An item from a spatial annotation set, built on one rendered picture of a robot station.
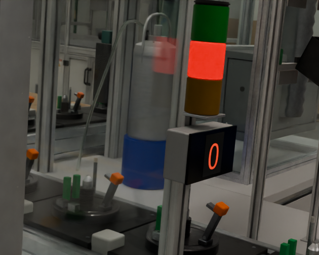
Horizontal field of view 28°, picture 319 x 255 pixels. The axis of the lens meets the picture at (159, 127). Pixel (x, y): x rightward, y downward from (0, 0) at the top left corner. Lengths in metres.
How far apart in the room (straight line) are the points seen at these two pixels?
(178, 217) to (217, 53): 0.25
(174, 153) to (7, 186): 0.67
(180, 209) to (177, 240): 0.05
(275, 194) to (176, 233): 1.12
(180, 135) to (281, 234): 0.86
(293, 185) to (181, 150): 1.33
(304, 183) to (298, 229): 0.53
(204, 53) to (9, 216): 0.69
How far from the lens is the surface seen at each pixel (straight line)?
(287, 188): 2.13
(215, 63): 0.87
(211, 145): 0.89
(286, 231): 1.70
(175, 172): 0.86
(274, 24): 1.27
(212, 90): 0.88
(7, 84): 0.19
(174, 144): 0.86
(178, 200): 0.93
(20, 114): 0.19
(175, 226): 0.94
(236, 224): 1.70
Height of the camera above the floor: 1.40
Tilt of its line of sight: 11 degrees down
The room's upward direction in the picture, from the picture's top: 5 degrees clockwise
